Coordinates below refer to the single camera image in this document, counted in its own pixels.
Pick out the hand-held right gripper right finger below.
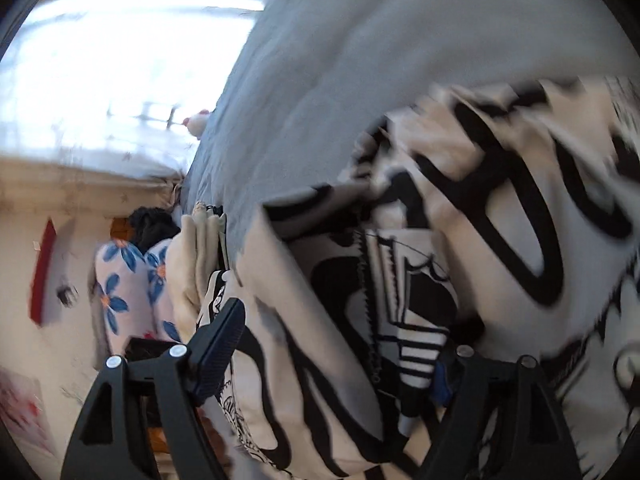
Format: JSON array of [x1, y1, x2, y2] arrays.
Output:
[[419, 344, 584, 480]]

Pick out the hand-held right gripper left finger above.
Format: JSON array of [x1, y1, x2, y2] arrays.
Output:
[[60, 298, 247, 480]]

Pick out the black white striped garment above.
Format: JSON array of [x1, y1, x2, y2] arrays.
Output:
[[307, 227, 461, 436]]

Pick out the black white wavy patterned garment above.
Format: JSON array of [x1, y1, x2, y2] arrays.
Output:
[[197, 74, 640, 480]]

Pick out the white pants with blue flowers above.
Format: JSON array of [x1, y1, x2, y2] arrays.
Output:
[[90, 237, 187, 361]]

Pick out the cream folded cloth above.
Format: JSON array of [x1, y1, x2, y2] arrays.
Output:
[[165, 201, 228, 346]]

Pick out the dark bundled cloth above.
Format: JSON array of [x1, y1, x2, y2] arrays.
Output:
[[127, 206, 182, 253]]

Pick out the pink white plush toy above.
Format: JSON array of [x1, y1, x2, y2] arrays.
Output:
[[181, 109, 212, 140]]

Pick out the bright window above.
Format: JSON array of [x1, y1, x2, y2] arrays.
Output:
[[0, 0, 296, 177]]

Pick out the grey bed sheet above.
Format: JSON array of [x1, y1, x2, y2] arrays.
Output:
[[179, 0, 640, 261]]

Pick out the red wall hanging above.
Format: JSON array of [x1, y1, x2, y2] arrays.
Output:
[[27, 217, 60, 330]]

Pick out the pink wall poster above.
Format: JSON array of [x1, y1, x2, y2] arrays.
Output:
[[0, 366, 57, 458]]

